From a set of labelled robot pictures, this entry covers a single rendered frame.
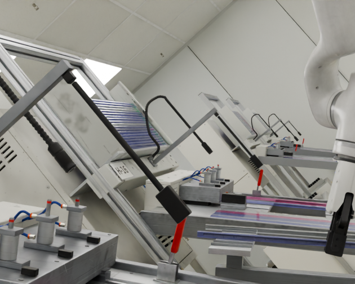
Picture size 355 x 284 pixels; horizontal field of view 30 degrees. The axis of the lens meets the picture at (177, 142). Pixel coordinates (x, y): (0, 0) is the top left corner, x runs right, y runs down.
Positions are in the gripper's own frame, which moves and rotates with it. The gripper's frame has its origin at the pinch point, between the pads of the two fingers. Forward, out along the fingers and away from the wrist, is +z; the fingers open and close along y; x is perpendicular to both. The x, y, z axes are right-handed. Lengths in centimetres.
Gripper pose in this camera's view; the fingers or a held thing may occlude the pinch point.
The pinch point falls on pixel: (334, 243)
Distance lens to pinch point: 127.5
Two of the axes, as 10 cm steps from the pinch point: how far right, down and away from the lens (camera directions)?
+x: 9.6, 2.2, -1.5
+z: -2.3, 9.7, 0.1
